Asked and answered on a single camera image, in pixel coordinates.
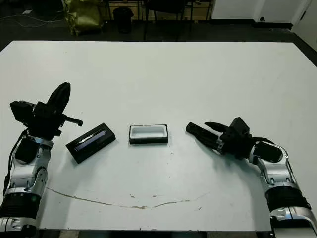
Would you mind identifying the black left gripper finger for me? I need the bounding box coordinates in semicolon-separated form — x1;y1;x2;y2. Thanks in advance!
48;82;66;114
55;82;72;116

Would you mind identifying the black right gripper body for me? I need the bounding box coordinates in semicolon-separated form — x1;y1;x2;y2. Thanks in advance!
217;124;254;161

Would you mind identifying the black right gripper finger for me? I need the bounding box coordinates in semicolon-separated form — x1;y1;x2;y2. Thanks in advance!
204;120;231;135
197;131;224;153

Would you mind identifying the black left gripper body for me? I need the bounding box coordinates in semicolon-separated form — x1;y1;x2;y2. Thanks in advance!
23;100;84;139

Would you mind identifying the black camera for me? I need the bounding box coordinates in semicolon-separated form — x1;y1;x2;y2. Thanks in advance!
185;122;216;139

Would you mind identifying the black box lid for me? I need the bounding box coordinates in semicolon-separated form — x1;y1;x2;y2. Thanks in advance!
65;122;117;164

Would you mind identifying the black box base white insert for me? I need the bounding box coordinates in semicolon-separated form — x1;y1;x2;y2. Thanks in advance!
128;123;170;146

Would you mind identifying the yellow-green bag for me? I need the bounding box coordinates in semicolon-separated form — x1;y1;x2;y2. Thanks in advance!
63;0;104;35

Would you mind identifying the black waste bin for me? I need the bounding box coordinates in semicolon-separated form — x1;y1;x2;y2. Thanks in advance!
112;6;134;34

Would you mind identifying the black chair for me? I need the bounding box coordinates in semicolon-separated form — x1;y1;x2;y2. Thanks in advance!
143;0;196;42

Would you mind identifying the white door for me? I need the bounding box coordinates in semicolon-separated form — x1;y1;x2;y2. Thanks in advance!
291;0;317;32

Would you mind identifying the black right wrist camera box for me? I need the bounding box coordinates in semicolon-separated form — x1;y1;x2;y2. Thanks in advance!
229;117;250;136

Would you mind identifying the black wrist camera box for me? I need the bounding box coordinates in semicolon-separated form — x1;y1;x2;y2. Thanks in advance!
229;117;250;136
9;100;35;123

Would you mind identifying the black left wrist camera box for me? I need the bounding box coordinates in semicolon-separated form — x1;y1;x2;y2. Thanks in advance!
9;100;35;123

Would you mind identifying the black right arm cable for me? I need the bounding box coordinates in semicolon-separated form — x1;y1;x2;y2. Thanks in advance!
251;136;298;184

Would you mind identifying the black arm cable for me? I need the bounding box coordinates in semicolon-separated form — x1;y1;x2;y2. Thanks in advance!
2;128;28;199
251;136;298;184

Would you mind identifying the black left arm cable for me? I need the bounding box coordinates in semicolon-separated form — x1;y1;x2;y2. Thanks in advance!
2;128;28;199

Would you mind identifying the white floor cable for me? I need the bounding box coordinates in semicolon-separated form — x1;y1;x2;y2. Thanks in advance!
0;13;66;28

